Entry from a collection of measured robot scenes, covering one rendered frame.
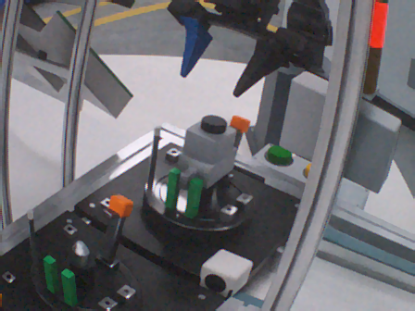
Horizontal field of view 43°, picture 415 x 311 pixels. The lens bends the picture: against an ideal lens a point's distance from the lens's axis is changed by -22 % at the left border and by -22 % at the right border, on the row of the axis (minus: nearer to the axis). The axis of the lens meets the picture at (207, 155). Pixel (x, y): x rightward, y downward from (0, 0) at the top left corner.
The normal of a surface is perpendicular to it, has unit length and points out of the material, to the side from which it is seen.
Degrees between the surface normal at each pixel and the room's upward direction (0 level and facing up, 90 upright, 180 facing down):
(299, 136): 90
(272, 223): 0
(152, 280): 0
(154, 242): 0
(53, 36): 90
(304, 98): 90
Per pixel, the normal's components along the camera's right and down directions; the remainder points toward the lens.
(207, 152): -0.50, 0.36
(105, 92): 0.75, 0.43
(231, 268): 0.16, -0.86
